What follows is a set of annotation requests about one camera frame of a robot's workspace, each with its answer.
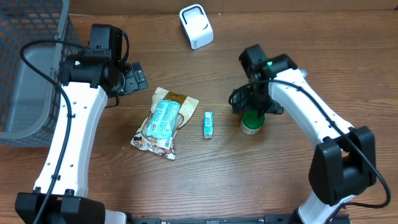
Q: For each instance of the brown snack pouch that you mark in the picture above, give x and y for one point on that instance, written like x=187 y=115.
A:
x=164 y=147

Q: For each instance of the grey plastic mesh basket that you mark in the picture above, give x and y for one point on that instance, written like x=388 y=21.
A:
x=29 y=103

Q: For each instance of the green lid Knorr jar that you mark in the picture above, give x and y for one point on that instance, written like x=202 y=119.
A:
x=250 y=122

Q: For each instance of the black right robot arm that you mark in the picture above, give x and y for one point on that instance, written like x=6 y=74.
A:
x=344 y=158

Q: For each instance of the Kleenex tissue pack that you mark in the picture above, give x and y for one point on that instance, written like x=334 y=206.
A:
x=208 y=127

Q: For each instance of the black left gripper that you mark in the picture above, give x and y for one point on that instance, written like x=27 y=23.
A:
x=131 y=81

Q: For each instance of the teal wipes pack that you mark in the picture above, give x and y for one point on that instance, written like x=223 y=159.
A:
x=162 y=123

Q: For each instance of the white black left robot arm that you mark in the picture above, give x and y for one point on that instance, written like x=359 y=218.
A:
x=86 y=81

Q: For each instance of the white barcode scanner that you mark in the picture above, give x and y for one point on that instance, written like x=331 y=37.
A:
x=196 y=26

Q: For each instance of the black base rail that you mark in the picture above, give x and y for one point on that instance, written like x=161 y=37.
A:
x=217 y=220

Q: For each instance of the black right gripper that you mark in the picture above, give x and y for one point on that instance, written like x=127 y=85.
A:
x=244 y=102

